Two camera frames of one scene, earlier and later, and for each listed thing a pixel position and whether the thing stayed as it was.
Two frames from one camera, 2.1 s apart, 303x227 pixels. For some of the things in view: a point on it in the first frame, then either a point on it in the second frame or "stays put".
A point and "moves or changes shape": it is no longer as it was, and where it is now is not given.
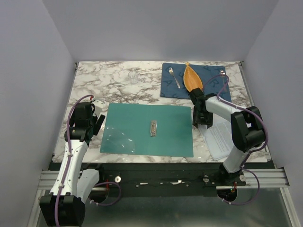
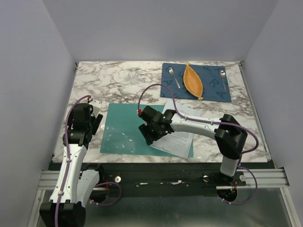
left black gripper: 98,124 stays put
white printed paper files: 218,138 moves or changes shape
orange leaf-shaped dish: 191,79 stays put
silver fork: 171,70 stays put
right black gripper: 208,121 → 144,130
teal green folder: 149,129 stays put
